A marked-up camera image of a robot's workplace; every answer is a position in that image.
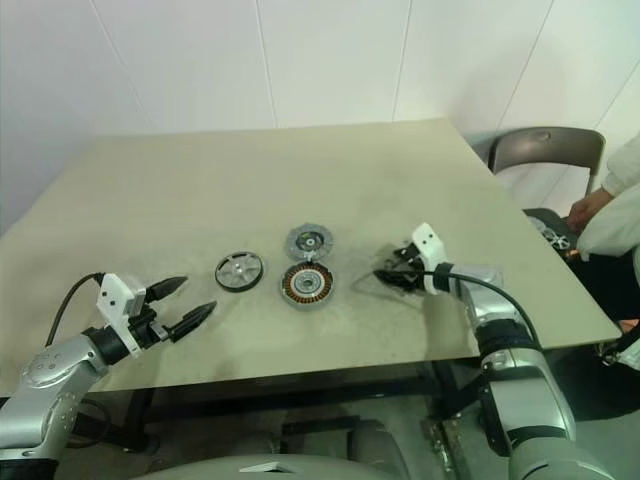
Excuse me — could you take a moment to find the black-rimmed spoked rotor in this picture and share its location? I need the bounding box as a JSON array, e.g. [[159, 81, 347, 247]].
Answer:
[[214, 252, 265, 292]]

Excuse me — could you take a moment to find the person's bare hand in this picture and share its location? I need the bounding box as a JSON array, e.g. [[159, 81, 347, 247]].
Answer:
[[568, 188, 610, 231]]

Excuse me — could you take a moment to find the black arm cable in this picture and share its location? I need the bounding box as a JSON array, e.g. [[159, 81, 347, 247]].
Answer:
[[44, 272, 112, 451], [422, 269, 544, 354]]

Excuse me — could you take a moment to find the black folding chair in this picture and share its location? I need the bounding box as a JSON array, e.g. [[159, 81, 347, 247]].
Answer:
[[487, 127, 607, 264]]

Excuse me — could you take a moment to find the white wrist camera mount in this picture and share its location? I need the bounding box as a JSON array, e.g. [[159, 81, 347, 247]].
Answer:
[[409, 223, 447, 296], [97, 272, 151, 359]]

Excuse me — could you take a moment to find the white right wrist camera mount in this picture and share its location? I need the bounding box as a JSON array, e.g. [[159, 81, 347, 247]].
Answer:
[[409, 223, 447, 296]]

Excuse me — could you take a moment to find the black flat bar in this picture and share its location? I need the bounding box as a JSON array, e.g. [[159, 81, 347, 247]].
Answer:
[[281, 413, 359, 436]]

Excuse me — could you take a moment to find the grey rounded robot chest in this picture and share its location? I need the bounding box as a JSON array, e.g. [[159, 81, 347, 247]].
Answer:
[[134, 439, 401, 480]]

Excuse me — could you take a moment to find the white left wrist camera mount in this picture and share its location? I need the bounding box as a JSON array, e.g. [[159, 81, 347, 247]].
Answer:
[[97, 272, 151, 359]]

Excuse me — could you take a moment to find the dark grey rounded shape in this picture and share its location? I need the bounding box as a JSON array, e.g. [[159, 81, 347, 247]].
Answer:
[[344, 417, 417, 480]]

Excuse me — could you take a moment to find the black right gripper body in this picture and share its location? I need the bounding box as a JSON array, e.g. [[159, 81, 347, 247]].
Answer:
[[392, 242, 427, 292]]

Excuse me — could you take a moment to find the black strap with metal clip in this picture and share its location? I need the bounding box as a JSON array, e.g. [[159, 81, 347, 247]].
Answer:
[[594, 327, 640, 369]]

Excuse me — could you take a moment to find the grey hinged housing lid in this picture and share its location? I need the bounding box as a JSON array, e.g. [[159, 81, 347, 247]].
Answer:
[[285, 224, 335, 262]]

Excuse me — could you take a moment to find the worn metal floor rail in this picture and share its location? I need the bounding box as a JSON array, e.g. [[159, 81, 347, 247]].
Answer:
[[422, 414, 471, 480]]

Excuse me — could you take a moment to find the dark metal table frame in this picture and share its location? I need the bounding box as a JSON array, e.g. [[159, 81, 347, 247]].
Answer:
[[82, 357, 484, 451]]

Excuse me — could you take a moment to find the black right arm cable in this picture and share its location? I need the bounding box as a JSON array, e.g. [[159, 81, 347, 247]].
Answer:
[[422, 269, 544, 354]]

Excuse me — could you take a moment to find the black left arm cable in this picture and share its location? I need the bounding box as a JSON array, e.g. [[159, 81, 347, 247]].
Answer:
[[44, 272, 112, 451]]

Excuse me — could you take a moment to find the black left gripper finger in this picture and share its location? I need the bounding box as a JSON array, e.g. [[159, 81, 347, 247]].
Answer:
[[167, 300, 218, 344], [145, 275, 189, 304]]

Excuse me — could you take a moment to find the person in white jacket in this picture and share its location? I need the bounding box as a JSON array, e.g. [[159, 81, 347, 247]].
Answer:
[[567, 134, 640, 424]]

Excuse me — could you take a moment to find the grey motor housing with stator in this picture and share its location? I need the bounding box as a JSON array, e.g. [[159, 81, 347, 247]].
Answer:
[[278, 260, 335, 312]]

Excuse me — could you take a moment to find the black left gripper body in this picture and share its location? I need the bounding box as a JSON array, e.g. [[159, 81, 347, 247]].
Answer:
[[127, 298, 177, 352]]

